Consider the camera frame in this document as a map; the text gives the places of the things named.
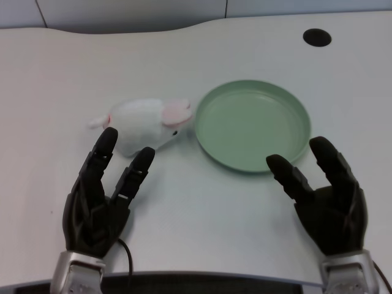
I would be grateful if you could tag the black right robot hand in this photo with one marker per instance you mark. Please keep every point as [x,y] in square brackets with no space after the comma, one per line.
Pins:
[335,214]

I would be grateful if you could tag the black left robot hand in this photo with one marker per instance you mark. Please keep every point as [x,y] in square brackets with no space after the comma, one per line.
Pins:
[88,211]

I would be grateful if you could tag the white plush rabbit doll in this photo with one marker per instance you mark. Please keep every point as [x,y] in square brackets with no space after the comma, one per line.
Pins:
[144,125]

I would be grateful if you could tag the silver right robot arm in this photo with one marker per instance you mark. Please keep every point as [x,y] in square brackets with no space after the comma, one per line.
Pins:
[349,272]

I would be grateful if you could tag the green round plate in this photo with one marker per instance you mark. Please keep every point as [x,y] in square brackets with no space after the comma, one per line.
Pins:
[252,126]

